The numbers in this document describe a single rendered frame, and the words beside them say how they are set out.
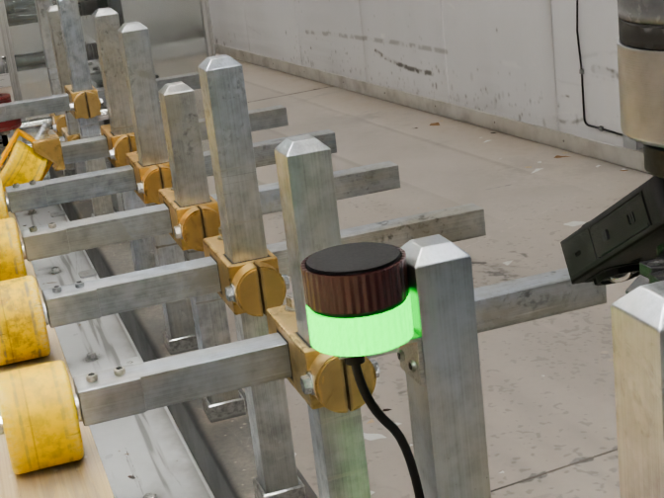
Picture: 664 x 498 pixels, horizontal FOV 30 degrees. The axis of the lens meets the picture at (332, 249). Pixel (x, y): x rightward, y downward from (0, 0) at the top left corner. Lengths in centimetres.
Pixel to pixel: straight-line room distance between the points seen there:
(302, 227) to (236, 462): 52
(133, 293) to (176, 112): 27
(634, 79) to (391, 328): 22
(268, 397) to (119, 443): 49
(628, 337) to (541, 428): 252
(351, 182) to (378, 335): 85
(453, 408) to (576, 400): 241
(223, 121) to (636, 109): 66
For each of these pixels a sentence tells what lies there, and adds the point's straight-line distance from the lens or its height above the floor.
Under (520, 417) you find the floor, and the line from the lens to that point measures 307.
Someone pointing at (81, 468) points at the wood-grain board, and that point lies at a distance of 100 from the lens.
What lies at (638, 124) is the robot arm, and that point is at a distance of 56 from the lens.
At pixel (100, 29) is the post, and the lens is 190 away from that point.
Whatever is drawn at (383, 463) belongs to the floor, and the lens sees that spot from 290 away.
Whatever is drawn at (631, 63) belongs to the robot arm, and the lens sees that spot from 56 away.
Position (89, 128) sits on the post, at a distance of 242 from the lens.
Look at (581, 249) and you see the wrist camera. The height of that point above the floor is 112.
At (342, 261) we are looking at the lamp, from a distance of 70.
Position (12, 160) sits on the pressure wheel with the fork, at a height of 96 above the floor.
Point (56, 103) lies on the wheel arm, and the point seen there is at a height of 95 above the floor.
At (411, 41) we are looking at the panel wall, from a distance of 676.
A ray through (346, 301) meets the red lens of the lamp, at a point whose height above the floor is 110.
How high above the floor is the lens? 133
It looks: 17 degrees down
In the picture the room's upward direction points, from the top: 7 degrees counter-clockwise
